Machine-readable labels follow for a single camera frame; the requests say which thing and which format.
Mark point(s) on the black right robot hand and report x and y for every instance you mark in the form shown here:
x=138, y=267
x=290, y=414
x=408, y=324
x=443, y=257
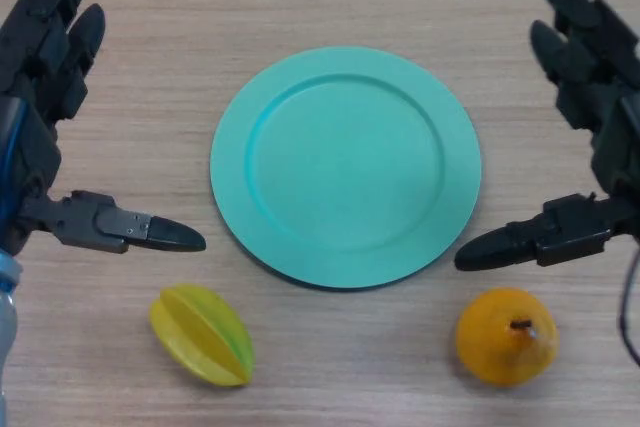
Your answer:
x=615, y=97

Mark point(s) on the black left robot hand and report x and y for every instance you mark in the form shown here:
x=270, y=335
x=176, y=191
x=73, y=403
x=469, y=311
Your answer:
x=30, y=97

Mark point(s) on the yellow starfruit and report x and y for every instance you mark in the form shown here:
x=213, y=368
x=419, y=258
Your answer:
x=200, y=337

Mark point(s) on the green round plate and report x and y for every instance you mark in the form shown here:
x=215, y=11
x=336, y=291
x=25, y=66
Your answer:
x=345, y=167

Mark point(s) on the orange pear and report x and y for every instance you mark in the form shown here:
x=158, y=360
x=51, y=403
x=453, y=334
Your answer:
x=500, y=342

